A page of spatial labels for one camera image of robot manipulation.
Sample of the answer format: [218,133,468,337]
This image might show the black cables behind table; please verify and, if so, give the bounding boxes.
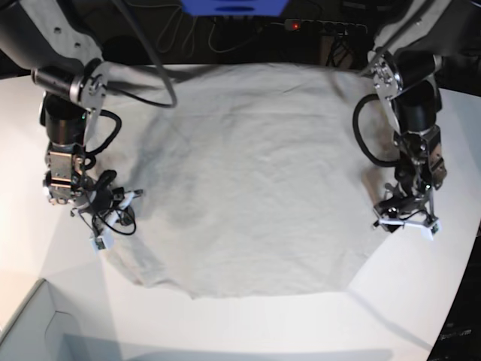
[150,7,264,57]

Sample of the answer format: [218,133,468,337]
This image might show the grey box at corner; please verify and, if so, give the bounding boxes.
[0,278,125,361]

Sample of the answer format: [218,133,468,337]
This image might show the black power strip red light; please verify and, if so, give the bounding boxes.
[283,19,368,36]

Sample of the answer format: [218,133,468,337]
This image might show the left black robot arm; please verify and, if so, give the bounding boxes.
[352,1,480,239]

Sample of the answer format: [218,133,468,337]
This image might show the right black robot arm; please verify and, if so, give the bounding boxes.
[1,1,142,250]

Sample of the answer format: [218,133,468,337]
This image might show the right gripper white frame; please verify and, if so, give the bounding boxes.
[70,188,144,251]

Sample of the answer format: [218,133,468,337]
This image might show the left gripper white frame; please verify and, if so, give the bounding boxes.
[372,183,440,240]

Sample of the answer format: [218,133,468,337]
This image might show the blue overhead mount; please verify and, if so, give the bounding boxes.
[181,0,289,17]

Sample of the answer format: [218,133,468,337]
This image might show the beige t-shirt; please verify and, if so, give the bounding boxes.
[97,64,391,298]

